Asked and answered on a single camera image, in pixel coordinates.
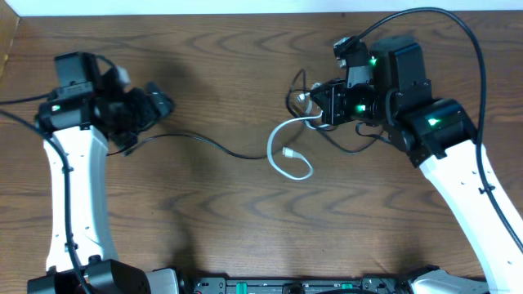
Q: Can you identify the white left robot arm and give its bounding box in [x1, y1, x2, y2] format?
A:
[27, 51, 179, 293]

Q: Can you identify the white usb cable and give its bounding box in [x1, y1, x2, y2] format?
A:
[266, 82, 332, 181]

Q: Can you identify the thick black usb cable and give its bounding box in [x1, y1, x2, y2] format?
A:
[284, 68, 393, 155]

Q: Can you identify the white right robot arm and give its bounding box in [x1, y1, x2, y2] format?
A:
[310, 36, 522, 293]

